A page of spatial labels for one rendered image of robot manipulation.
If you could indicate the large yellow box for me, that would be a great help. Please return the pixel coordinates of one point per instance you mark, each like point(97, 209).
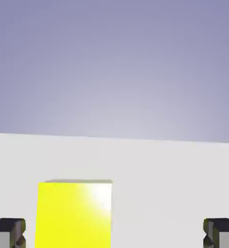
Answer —
point(71, 217)

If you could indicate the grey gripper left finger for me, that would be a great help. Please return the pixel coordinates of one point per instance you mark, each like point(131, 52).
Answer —
point(7, 232)

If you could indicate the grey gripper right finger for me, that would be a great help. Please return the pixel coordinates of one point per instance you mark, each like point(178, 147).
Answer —
point(221, 232)

